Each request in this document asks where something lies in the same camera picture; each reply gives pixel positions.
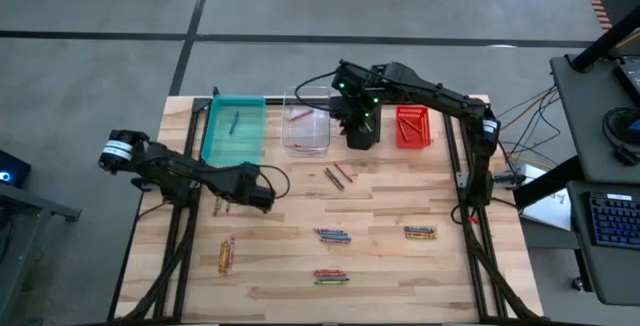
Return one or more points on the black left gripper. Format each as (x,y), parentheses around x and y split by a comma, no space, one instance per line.
(252,191)

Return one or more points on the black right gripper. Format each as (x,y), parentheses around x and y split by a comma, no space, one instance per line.
(360,131)

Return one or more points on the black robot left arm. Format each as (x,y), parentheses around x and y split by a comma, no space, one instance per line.
(170,166)

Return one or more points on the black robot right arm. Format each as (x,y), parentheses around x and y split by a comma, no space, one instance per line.
(435,93)

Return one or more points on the clear plastic bin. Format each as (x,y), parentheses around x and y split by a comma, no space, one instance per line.
(320,136)

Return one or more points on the teal plastic bin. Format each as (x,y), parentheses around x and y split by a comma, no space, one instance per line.
(245,141)

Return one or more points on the red mesh basket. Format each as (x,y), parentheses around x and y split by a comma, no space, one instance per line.
(422,138)

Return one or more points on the black clamp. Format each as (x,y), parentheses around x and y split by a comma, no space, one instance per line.
(215,92)

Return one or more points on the white box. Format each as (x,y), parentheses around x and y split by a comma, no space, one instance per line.
(532,172)

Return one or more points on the white paper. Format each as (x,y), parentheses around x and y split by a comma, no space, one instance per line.
(552,211)

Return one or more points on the grey cart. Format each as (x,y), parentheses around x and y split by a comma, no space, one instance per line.
(30,201)

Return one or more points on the black device blue light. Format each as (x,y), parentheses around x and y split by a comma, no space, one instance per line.
(17,166)

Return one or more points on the black pole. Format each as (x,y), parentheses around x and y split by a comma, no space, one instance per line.
(600,46)

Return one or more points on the black keyboard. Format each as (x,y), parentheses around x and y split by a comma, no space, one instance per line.
(615,221)

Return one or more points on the black laptop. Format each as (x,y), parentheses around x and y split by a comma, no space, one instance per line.
(631,78)

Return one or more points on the grey keyboard desk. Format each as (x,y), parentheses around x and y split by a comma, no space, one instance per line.
(610,276)

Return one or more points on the silver bracket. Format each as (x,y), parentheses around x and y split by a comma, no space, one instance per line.
(462,180)

